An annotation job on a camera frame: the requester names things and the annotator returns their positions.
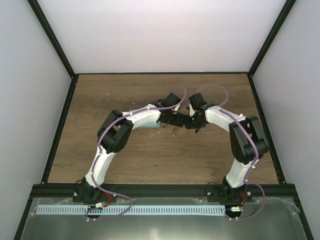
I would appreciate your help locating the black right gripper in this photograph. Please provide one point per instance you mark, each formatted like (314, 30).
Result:
(188, 125)

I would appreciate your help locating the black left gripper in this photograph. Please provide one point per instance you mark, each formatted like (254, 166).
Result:
(177, 121)

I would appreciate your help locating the pink sunglasses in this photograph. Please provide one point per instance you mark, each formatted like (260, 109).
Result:
(174, 131)

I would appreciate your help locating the grey sunglasses case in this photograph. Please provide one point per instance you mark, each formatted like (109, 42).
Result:
(150, 125)

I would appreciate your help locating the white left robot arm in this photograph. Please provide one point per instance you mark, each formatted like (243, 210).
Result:
(113, 136)

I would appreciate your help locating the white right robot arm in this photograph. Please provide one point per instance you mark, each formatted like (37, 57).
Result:
(247, 139)

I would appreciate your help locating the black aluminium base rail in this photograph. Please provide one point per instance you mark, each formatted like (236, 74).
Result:
(212, 192)

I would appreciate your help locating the light blue slotted cable duct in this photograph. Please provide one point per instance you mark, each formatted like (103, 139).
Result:
(136, 210)

